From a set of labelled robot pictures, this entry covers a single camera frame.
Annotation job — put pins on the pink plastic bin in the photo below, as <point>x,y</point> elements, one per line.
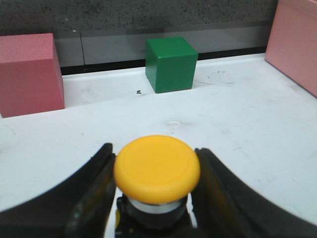
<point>292,44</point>

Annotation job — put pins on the pink cube block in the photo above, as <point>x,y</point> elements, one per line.
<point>30,75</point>

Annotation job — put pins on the green cube block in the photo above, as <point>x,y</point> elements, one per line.
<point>170,64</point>

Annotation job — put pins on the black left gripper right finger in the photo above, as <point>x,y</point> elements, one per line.
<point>225,207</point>

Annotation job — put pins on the yellow push button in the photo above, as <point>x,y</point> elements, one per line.
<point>155,174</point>

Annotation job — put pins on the grey stone counter shelf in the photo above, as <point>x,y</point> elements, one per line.
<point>100,31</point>

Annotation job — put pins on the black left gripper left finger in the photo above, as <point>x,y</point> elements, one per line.
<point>79,207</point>

